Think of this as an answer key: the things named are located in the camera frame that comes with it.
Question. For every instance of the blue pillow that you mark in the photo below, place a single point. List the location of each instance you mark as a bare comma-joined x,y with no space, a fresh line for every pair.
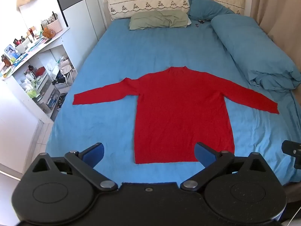
207,8

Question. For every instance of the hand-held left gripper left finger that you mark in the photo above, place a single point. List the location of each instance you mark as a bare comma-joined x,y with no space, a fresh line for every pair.
94,155

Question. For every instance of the red long-sleeved sweater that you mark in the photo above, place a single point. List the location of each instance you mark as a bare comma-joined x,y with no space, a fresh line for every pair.
181,113

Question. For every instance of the red box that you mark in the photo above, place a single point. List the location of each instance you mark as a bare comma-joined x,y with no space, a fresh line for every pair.
40,71

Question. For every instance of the small dark hair clips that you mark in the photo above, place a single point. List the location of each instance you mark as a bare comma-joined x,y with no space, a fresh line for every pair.
199,23

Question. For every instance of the orange plush toy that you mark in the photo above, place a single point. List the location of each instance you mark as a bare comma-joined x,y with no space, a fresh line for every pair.
48,32

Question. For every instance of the blue picture card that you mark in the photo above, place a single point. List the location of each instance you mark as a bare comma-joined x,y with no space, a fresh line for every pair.
10,51

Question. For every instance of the rolled blue duvet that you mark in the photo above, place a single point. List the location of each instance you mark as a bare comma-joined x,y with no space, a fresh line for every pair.
256,49

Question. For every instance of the white wardrobe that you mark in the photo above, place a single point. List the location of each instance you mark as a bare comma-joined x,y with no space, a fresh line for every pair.
80,7

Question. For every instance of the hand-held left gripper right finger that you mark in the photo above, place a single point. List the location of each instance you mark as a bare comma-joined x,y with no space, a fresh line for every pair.
204,155

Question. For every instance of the white handbag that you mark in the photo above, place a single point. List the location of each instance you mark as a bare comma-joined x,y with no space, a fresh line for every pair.
65,68

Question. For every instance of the beige curtain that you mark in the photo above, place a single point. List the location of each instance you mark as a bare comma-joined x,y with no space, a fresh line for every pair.
275,4

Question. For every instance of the pink striped basket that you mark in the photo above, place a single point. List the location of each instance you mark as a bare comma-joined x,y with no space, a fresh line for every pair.
54,26

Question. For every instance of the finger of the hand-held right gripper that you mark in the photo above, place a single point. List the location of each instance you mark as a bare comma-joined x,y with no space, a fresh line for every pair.
291,148

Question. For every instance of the white shelf unit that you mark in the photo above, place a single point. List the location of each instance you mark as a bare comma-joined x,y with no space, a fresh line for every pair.
44,51

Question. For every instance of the blue bed sheet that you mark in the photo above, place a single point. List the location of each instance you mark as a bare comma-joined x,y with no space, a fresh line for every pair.
152,51

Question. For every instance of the green pillow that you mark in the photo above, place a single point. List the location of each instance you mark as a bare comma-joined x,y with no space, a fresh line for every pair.
158,20

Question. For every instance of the brown bottle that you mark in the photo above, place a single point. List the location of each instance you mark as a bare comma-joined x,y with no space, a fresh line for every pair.
6,60

